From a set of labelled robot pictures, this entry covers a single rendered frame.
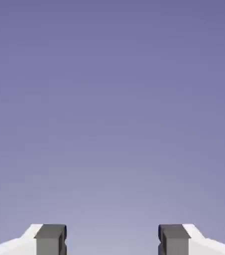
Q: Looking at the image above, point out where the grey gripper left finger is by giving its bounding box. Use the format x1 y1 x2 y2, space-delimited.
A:
0 223 68 255

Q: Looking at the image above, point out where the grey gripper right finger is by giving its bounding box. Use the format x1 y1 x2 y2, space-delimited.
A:
157 223 225 255

